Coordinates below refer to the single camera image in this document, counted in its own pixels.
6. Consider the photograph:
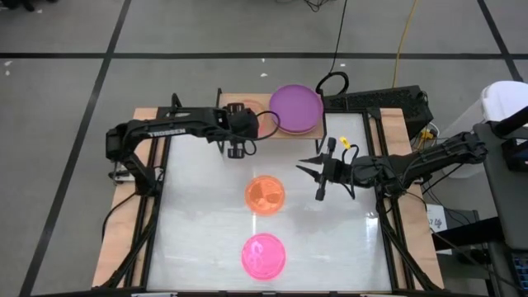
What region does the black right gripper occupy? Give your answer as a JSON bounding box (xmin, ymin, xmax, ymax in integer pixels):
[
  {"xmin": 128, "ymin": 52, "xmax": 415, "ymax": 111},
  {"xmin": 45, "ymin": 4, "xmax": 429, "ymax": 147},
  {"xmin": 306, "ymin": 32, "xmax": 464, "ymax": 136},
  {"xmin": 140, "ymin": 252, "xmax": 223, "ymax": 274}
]
[{"xmin": 295, "ymin": 138, "xmax": 355, "ymax": 202}]

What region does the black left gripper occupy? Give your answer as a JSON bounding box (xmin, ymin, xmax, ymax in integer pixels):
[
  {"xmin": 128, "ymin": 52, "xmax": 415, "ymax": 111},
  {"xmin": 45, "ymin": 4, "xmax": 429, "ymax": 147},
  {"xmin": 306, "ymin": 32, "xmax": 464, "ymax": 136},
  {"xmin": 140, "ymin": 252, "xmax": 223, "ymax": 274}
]
[{"xmin": 222, "ymin": 102, "xmax": 261, "ymax": 160}]

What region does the translucent red plate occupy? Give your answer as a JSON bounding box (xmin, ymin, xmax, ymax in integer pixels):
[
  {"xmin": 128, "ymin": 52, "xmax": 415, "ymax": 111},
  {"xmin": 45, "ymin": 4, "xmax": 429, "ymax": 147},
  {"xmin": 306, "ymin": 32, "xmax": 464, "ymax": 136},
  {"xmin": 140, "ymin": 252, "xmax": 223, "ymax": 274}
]
[{"xmin": 243, "ymin": 98, "xmax": 281, "ymax": 139}]

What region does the opaque pink plate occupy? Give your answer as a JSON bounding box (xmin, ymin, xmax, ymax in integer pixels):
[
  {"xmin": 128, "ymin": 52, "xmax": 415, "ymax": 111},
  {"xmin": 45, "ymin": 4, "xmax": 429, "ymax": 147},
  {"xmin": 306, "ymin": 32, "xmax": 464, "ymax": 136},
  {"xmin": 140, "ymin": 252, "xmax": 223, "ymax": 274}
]
[{"xmin": 278, "ymin": 121, "xmax": 321, "ymax": 136}]

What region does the purple plate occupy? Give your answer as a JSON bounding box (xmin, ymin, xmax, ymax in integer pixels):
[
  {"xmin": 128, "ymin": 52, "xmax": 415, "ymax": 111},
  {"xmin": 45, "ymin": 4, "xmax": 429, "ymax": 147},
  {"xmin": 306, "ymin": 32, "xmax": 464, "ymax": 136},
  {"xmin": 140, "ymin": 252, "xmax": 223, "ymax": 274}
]
[{"xmin": 268, "ymin": 83, "xmax": 325, "ymax": 133}]

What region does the translucent orange plate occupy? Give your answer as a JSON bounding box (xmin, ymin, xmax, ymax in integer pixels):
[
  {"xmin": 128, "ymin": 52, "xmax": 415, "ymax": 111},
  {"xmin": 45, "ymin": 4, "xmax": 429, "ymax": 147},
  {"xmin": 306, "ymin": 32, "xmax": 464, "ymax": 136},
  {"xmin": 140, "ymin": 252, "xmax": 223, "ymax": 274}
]
[{"xmin": 243, "ymin": 174, "xmax": 286, "ymax": 216}]

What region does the translucent pink plate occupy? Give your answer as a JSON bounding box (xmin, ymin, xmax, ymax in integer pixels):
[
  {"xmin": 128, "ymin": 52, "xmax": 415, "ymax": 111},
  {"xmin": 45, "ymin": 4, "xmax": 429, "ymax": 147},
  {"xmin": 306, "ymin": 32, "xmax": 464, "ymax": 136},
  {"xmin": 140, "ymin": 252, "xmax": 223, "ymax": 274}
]
[{"xmin": 240, "ymin": 232, "xmax": 287, "ymax": 282}]

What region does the white paper sheet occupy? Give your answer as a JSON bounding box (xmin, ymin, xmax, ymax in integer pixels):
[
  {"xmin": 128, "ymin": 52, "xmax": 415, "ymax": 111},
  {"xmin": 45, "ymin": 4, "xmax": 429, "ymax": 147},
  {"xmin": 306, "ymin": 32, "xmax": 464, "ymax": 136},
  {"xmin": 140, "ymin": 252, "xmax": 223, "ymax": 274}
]
[{"xmin": 426, "ymin": 203, "xmax": 450, "ymax": 235}]

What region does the small silver box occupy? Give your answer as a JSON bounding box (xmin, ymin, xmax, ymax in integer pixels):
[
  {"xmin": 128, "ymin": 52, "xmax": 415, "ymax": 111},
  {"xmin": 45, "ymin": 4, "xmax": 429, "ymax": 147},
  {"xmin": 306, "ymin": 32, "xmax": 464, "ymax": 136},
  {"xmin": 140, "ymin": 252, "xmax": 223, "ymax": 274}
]
[{"xmin": 109, "ymin": 168, "xmax": 135, "ymax": 185}]

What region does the wooden base board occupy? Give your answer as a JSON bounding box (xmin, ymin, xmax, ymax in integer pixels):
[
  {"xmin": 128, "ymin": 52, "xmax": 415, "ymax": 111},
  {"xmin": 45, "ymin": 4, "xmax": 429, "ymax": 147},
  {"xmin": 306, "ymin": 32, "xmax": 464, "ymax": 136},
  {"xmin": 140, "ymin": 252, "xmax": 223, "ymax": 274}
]
[{"xmin": 91, "ymin": 106, "xmax": 446, "ymax": 292}]

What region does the grey side table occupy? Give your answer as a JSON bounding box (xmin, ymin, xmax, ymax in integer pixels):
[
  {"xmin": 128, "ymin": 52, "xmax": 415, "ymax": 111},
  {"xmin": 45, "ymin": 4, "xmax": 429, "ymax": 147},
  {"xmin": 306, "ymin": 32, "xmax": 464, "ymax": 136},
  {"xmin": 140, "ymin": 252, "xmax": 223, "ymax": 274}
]
[{"xmin": 473, "ymin": 121, "xmax": 528, "ymax": 252}]

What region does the white rounded object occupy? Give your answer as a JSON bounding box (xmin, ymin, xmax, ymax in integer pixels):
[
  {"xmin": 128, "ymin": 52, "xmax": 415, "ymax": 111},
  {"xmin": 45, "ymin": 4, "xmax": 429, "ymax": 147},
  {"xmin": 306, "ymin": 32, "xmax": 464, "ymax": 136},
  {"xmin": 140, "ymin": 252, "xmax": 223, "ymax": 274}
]
[{"xmin": 479, "ymin": 79, "xmax": 528, "ymax": 124}]

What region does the black frame wooden shelf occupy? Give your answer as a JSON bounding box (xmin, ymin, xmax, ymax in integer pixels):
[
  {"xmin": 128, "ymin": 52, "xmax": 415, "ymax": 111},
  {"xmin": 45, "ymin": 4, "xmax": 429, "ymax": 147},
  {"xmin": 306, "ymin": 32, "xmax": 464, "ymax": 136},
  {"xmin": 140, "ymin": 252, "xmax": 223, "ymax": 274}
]
[{"xmin": 216, "ymin": 87, "xmax": 330, "ymax": 156}]

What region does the thick black cable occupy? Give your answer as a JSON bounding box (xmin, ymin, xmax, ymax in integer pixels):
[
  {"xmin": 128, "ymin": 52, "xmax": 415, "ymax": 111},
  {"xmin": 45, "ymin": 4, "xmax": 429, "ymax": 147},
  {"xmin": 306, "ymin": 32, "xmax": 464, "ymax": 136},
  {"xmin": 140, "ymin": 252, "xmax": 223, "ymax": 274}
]
[{"xmin": 314, "ymin": 0, "xmax": 351, "ymax": 97}]

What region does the yellow cable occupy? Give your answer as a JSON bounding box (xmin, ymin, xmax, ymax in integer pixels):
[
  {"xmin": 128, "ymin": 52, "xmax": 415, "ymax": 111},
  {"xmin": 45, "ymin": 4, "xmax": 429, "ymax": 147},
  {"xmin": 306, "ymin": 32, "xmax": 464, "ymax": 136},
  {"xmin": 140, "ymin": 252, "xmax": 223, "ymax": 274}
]
[{"xmin": 390, "ymin": 0, "xmax": 421, "ymax": 89}]

